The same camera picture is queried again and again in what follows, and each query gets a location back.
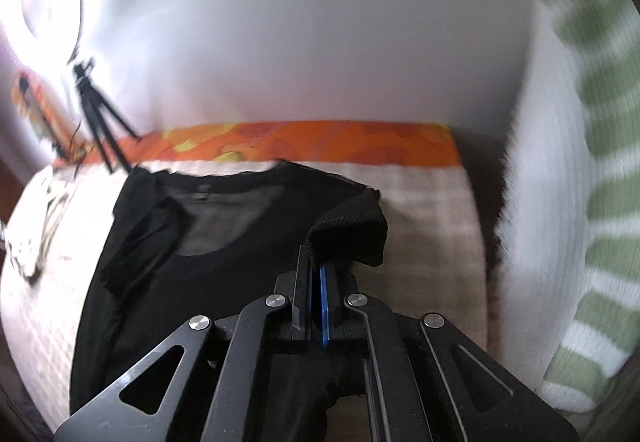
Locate green striped white pillow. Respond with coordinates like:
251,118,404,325
497,0,639,414

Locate black t-shirt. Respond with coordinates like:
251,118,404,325
70,161,388,410

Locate white tote bag pile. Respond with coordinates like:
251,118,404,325
1,166,76,284

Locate orange patterned bed sheet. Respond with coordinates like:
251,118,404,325
52,119,462,169

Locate small black tripod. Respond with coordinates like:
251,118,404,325
73,59,141,173

